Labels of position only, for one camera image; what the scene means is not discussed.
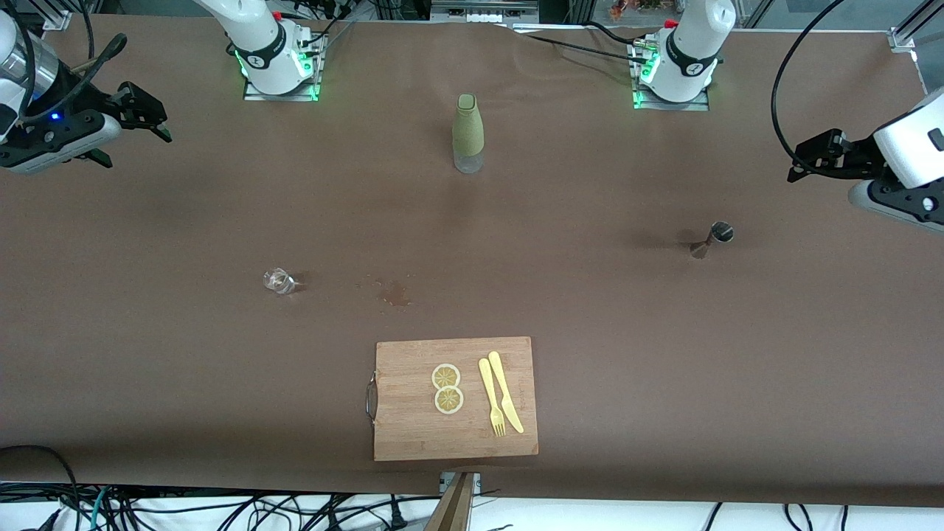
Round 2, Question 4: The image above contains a yellow plastic knife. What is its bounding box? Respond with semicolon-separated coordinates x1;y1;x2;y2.
487;351;525;434

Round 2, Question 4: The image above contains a green sleeved glass bottle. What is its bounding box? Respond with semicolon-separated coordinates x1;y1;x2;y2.
452;94;485;175

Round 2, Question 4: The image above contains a brown table cover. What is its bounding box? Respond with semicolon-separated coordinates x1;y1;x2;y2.
0;13;944;508

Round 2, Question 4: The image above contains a wooden cutting board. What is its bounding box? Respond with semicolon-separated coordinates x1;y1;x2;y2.
365;336;539;462

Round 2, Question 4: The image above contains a black base power cable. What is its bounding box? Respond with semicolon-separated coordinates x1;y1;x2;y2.
513;21;657;66

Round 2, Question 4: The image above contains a yellow plastic fork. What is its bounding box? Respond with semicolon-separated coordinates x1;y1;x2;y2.
479;358;507;437

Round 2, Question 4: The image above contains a wooden post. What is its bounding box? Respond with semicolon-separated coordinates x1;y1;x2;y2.
424;472;476;531

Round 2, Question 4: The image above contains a thick black cable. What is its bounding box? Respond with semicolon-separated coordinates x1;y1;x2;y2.
0;445;82;531

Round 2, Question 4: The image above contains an aluminium frame post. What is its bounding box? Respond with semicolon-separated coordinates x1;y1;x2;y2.
889;0;944;52
43;0;83;30

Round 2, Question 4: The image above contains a grey equipment box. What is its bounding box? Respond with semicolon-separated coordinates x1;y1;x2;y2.
431;0;541;24

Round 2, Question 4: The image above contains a steel jigger measuring cup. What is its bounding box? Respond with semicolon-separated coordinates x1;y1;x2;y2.
690;221;735;260

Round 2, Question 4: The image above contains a teal cable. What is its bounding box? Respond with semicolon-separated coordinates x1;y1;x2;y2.
88;487;111;531

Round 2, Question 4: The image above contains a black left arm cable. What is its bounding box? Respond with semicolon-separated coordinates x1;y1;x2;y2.
771;0;845;178

